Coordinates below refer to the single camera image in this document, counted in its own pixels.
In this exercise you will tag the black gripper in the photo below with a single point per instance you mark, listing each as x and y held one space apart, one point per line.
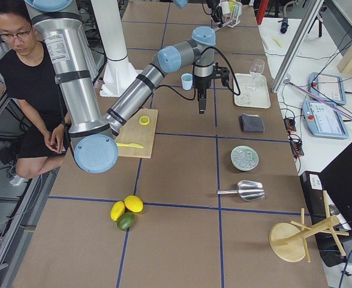
214 6
201 85

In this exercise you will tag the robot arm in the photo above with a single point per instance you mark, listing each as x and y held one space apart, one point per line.
93 134
183 3

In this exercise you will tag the light blue plastic cup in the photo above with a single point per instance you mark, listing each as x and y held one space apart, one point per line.
187 81

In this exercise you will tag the lemon slice on board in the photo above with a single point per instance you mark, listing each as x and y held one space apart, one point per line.
144 120

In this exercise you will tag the yellow lemon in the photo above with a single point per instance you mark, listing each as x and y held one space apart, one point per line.
117 210
134 203

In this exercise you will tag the wooden cup stand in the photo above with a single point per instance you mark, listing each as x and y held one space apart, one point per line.
288 240

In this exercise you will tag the grey yellow folded cloth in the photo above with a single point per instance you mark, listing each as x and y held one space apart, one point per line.
251 123

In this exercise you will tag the cream bear tray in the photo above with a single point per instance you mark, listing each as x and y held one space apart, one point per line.
243 97

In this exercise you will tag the yellow plastic spoon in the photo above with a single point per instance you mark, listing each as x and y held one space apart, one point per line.
277 42

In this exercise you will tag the clear wine glass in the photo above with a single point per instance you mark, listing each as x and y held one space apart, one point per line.
255 72

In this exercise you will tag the green bowl of ice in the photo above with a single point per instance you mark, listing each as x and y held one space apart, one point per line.
244 158

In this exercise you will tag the bamboo cutting board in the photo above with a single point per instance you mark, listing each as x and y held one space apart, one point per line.
133 132

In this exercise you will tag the yellow plastic knife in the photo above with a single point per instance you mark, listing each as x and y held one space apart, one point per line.
130 145

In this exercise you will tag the steel ice scoop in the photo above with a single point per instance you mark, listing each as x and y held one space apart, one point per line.
247 190

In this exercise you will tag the near teach pendant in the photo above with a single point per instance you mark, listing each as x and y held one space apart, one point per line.
323 120

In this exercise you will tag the teach pendant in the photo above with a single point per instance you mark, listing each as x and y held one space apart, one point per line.
328 87
323 120

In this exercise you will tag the far teach pendant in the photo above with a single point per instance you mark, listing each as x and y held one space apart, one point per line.
328 87

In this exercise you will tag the black computer monitor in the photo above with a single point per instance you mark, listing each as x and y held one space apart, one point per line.
336 179

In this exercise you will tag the seated person black shirt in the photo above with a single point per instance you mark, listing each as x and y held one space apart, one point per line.
30 79

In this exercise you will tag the white wire cup rack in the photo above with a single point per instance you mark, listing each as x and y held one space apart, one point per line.
231 12

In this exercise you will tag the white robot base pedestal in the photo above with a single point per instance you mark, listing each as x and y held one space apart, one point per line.
119 72

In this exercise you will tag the aluminium frame post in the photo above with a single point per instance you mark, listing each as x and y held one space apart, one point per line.
310 15

